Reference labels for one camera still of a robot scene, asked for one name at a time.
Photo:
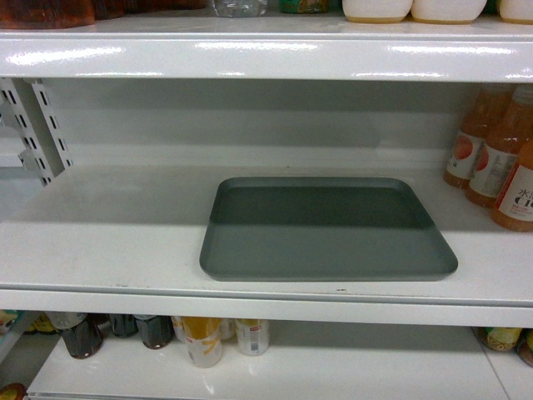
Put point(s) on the grey rectangular serving tray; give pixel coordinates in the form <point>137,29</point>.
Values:
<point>315,229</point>

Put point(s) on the white labelled drink bottle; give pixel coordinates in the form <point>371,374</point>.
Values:
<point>253,336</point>

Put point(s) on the white middle shelf board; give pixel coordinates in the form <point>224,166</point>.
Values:
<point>127,240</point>

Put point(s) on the white shelf board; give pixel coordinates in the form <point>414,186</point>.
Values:
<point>305,360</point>
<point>198,44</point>
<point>127,240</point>

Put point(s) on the white upper shelf board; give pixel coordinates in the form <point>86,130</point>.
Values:
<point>198,44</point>

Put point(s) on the dark tea bottle right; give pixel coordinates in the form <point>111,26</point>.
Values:
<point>156,331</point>

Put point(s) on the dark tea bottle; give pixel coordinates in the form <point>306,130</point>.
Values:
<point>123,325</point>
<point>79,332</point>
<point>156,331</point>

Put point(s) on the dark tea bottle middle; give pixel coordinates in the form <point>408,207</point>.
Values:
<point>123,325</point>

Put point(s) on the clear plastic bottle upper shelf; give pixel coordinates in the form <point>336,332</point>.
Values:
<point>239,8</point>

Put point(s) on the white tub left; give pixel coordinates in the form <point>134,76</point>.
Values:
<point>376,11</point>

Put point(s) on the white tub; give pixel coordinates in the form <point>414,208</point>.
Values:
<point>376,11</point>
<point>515,11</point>
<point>447,11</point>

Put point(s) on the white slotted shelf upright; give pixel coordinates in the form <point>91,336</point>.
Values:
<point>57,154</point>

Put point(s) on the dark tea bottle left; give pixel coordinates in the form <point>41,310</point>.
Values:
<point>79,332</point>

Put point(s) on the orange juice bottle middle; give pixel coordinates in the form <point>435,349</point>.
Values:
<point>499,153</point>

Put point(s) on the orange juice bottle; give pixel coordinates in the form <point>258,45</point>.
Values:
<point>499,153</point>
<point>487,111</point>
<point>513,207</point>

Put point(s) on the orange juice bottle back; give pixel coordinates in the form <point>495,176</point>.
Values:
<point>487,111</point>

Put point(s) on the white lower shelf board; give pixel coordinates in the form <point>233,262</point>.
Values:
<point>305,360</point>

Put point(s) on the orange juice bottle front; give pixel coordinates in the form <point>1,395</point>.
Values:
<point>513,207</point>

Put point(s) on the white tub middle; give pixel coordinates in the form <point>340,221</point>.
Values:
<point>447,11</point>

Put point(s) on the green yellow can lower right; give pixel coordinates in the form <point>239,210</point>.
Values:
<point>499,339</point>

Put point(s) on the brown jar upper shelf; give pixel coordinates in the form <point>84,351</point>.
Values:
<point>46,14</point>

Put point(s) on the white tub right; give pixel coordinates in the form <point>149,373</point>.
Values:
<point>515,11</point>

